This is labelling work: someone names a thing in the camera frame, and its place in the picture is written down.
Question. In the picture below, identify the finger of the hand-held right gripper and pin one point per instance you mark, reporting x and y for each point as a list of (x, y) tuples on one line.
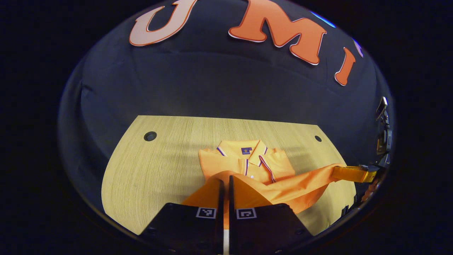
[(350, 173)]

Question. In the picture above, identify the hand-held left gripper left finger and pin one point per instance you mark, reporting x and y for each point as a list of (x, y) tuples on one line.
[(221, 198)]

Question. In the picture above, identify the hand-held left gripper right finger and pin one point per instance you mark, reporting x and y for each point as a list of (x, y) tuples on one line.
[(231, 198)]

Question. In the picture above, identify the orange T-shirt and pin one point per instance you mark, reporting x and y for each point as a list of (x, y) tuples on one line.
[(276, 187)]

